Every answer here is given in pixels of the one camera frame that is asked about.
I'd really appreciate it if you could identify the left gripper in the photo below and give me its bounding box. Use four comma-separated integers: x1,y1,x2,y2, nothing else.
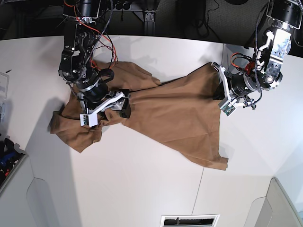
211,62,262,110

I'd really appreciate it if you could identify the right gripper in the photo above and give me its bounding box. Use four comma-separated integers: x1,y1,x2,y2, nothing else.
77,84,131,120

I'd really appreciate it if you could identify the brown t-shirt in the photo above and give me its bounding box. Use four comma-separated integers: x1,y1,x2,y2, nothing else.
50,62,228,170

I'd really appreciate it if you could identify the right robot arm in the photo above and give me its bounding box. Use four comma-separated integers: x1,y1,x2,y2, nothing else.
58,0,131,126

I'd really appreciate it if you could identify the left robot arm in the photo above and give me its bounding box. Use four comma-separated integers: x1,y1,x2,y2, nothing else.
211,0,303,115

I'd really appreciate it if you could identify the grey tool bin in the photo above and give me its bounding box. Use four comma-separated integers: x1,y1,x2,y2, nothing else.
0,134,27,191

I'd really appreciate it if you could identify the clear plastic box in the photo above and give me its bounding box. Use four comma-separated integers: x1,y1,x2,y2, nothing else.
0,72,11,124

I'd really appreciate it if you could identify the white slotted vent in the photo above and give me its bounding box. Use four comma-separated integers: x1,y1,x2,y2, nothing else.
160,214,220,227

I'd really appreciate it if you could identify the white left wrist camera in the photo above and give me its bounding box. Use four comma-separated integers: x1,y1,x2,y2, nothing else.
218,98,236,116

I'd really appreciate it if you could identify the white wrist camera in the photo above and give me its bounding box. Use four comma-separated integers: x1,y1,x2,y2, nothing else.
218,98,236,116
80,113,98,127

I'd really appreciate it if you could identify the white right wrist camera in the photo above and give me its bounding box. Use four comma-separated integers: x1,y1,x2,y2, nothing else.
80,113,98,127

